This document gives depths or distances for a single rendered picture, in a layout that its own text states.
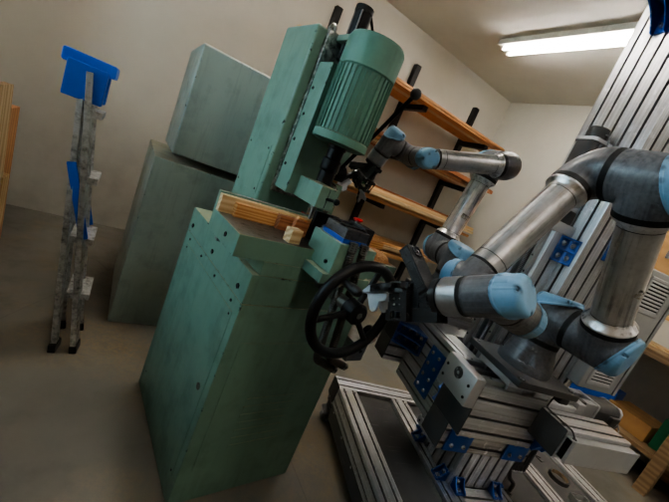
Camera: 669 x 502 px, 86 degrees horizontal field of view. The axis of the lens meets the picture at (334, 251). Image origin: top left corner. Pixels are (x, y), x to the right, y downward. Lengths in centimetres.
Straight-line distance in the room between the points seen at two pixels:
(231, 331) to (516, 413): 83
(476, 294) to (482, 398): 53
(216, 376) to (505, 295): 79
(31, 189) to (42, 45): 99
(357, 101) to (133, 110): 243
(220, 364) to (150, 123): 251
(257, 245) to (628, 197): 81
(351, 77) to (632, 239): 77
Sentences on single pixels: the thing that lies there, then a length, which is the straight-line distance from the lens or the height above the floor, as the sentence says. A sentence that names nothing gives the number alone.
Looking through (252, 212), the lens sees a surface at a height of 92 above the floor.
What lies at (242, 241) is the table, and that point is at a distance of 90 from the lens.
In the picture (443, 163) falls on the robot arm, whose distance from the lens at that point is 139.
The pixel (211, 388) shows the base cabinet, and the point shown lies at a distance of 113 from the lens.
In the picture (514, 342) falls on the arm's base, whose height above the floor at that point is 88.
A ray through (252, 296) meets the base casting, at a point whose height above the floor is 74.
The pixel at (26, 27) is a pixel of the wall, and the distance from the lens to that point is 336.
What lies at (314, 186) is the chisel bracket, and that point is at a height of 105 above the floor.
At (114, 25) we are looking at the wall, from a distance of 332.
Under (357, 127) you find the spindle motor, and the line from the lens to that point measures 109.
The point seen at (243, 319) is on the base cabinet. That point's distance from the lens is 102.
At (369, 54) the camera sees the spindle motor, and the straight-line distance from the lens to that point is 111.
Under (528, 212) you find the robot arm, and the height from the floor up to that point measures 120.
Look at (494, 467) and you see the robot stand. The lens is 171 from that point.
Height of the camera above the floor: 113
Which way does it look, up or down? 12 degrees down
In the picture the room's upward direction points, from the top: 23 degrees clockwise
